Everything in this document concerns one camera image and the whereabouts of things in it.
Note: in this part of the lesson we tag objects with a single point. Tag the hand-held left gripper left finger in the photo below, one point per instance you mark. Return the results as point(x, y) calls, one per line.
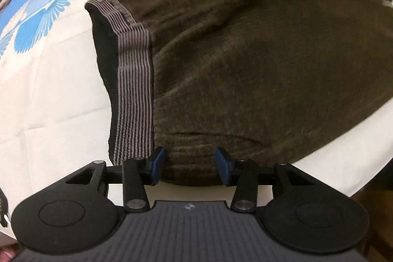
point(159, 165)

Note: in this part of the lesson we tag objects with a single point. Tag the blue white printed bed sheet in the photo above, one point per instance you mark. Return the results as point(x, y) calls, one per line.
point(46, 96)

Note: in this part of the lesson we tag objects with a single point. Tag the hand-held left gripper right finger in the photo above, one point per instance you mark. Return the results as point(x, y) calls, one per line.
point(223, 165)

